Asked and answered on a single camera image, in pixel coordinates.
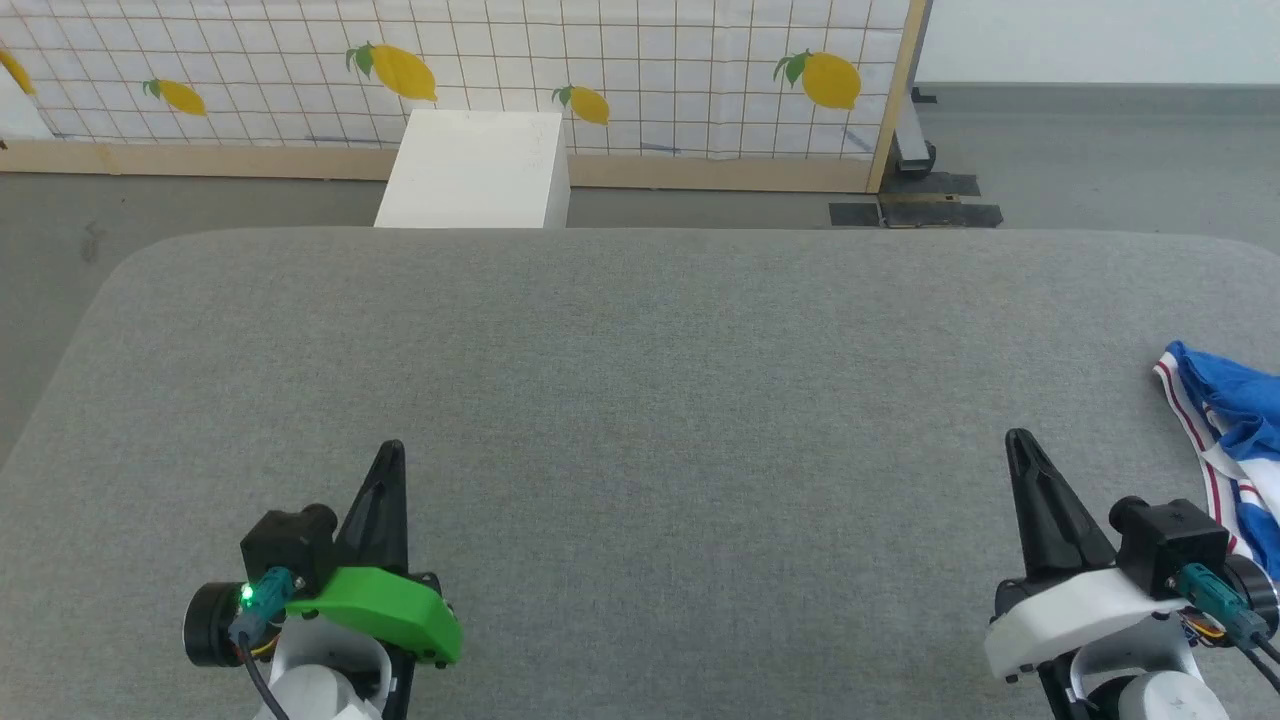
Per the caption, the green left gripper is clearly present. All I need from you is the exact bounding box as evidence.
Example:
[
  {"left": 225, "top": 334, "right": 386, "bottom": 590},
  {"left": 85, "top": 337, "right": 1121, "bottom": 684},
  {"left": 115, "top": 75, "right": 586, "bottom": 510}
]
[{"left": 182, "top": 440, "right": 464, "bottom": 669}]

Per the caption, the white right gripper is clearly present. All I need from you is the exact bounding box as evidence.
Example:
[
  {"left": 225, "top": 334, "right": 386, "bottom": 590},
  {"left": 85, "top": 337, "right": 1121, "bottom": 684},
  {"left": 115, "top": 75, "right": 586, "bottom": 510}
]
[{"left": 984, "top": 429, "right": 1280, "bottom": 684}]

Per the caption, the blue basketball jersey white trim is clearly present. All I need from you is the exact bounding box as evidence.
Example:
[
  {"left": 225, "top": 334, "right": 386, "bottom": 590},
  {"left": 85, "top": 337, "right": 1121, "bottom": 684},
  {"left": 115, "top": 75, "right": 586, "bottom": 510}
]
[{"left": 1152, "top": 341, "right": 1280, "bottom": 583}]

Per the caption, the grey fabric sofa cushion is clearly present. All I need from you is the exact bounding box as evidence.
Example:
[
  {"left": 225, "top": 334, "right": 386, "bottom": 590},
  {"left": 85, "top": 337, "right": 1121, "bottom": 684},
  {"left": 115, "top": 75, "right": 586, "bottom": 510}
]
[{"left": 0, "top": 226, "right": 1280, "bottom": 720}]

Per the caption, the long black floor mat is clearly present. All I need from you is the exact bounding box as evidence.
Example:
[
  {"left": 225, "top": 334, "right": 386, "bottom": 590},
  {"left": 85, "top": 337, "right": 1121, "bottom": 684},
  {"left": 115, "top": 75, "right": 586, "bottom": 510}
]
[{"left": 878, "top": 200, "right": 1005, "bottom": 230}]

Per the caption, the short black floor mat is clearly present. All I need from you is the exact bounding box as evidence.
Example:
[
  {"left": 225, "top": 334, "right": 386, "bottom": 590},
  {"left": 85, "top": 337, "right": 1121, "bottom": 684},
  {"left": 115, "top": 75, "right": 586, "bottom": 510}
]
[{"left": 884, "top": 171, "right": 982, "bottom": 198}]

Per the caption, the white rectangular box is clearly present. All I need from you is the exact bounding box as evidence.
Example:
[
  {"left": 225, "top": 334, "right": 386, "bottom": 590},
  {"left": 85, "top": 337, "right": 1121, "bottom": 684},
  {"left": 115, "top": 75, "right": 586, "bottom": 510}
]
[{"left": 374, "top": 109, "right": 572, "bottom": 230}]

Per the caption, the metal partition foot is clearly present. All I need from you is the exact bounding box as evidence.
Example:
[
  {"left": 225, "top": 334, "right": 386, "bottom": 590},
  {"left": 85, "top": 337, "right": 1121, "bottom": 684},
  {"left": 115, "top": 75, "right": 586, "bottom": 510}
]
[{"left": 894, "top": 87, "right": 940, "bottom": 182}]

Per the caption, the left gripper teal-plug black cable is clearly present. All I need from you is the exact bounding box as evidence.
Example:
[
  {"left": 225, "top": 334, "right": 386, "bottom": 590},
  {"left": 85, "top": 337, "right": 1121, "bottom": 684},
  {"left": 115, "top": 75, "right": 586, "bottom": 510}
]
[{"left": 227, "top": 567, "right": 297, "bottom": 720}]

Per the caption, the gripper teal-plug black cable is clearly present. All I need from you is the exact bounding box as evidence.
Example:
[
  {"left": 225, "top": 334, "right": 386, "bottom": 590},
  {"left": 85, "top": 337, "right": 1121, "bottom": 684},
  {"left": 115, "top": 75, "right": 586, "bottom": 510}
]
[
  {"left": 227, "top": 567, "right": 297, "bottom": 720},
  {"left": 1177, "top": 562, "right": 1280, "bottom": 693}
]

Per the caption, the right gripper teal-plug black cable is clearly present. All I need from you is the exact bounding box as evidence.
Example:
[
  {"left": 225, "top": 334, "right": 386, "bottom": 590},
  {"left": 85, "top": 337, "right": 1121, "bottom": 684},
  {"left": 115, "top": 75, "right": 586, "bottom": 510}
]
[{"left": 1177, "top": 562, "right": 1280, "bottom": 693}]

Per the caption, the lemon print partition wooden frame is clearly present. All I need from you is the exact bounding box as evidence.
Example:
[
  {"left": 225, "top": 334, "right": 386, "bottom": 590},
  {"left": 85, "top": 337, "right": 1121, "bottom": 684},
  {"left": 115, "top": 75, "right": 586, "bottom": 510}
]
[{"left": 0, "top": 0, "right": 933, "bottom": 195}]

